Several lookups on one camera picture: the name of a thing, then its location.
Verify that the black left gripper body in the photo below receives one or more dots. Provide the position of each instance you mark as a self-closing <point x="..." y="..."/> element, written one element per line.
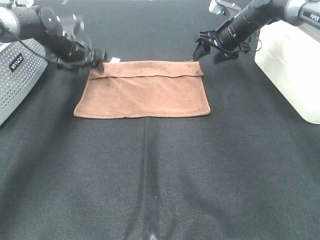
<point x="73" y="54"/>

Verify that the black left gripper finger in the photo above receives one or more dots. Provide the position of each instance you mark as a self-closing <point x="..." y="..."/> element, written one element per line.
<point x="100" y="67"/>

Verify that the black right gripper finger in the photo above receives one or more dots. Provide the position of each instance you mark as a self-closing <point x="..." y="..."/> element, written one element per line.
<point x="221" y="56"/>
<point x="201" y="50"/>

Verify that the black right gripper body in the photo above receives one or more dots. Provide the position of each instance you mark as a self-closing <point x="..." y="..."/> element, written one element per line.
<point x="231" y="37"/>

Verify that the brown towel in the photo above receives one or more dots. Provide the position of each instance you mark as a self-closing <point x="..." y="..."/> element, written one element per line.
<point x="151" y="88"/>

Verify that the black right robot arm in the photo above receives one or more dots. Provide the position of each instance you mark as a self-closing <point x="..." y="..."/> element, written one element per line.
<point x="265" y="12"/>

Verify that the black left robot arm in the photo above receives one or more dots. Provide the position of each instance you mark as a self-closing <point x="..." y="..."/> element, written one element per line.
<point x="57" y="34"/>

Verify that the grey perforated basket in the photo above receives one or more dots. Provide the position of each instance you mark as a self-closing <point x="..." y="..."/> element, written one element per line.
<point x="20" y="69"/>

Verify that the white plastic basket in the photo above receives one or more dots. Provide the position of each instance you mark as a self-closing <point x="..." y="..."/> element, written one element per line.
<point x="290" y="57"/>

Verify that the black table cloth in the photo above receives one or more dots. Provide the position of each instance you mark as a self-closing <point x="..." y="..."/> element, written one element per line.
<point x="248" y="171"/>

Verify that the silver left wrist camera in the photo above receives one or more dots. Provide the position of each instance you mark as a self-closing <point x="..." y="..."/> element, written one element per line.
<point x="72" y="24"/>

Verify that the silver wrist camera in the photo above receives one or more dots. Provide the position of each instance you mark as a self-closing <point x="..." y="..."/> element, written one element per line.
<point x="223" y="7"/>
<point x="72" y="24"/>

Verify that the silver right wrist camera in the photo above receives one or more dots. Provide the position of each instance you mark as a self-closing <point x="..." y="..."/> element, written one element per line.
<point x="223" y="7"/>

